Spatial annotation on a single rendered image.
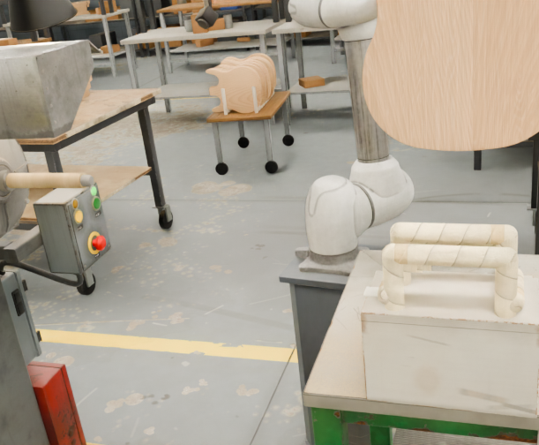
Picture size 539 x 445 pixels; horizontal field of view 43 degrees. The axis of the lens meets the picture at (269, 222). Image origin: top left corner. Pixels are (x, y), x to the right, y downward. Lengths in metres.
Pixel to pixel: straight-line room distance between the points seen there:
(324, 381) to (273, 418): 1.43
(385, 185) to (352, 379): 1.00
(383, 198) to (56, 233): 0.98
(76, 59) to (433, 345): 0.81
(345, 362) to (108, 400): 1.78
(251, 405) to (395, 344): 1.67
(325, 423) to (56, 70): 0.79
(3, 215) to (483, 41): 1.05
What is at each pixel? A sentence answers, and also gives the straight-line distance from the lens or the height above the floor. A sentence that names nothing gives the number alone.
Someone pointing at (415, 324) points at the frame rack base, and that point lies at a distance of 1.10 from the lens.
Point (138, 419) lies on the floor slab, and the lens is 2.80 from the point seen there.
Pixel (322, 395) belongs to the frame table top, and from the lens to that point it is 1.22.
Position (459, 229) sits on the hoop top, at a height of 1.21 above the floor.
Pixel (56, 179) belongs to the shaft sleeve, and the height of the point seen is 1.26.
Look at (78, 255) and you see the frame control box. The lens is 1.81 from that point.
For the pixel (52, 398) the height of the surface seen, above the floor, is 0.56.
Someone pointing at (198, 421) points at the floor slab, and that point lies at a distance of 2.72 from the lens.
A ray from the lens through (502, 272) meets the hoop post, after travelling 1.05.
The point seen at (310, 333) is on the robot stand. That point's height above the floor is 0.50.
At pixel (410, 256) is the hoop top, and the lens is 1.05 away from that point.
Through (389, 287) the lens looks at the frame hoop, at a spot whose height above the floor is 1.14.
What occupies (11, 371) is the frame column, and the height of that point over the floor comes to 0.72.
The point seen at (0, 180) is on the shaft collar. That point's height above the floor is 1.26.
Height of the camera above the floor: 1.67
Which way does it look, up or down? 23 degrees down
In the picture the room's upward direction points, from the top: 7 degrees counter-clockwise
